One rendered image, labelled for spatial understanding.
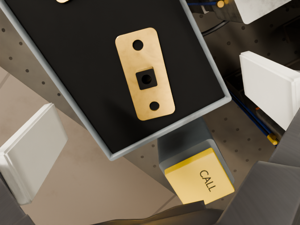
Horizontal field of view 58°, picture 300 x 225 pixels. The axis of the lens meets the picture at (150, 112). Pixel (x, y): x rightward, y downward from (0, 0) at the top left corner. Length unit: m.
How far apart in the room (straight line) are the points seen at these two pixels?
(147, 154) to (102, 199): 1.06
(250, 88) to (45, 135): 0.13
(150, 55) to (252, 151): 0.67
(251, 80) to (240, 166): 0.73
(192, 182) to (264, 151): 0.59
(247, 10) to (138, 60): 0.13
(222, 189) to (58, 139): 0.20
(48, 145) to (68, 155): 1.52
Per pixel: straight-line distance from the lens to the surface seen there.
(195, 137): 0.33
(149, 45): 0.25
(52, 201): 1.92
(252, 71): 0.17
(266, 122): 0.50
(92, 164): 1.70
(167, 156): 0.32
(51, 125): 0.19
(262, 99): 0.17
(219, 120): 0.80
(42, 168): 0.16
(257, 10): 0.32
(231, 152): 0.86
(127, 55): 0.25
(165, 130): 0.27
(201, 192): 0.32
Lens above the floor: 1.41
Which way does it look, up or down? 69 degrees down
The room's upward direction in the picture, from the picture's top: 178 degrees clockwise
